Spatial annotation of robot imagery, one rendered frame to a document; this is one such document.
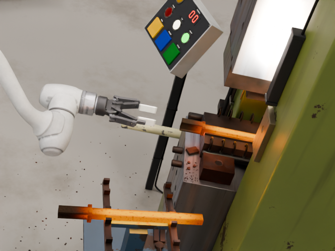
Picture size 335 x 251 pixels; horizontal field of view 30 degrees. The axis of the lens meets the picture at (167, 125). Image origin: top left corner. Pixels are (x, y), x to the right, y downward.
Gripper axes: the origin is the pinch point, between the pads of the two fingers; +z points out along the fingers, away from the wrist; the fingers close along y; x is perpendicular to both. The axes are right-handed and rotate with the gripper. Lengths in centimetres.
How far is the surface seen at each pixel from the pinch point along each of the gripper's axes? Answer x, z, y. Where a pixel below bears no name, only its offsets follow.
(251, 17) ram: 58, 22, 13
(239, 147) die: -0.9, 36.0, 7.0
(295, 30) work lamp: 64, 33, 25
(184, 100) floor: -100, 32, -140
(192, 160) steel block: -8.6, 19.8, 11.0
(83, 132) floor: -101, -27, -91
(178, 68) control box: -2.5, 10.6, -37.2
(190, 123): 1.7, 16.3, 1.8
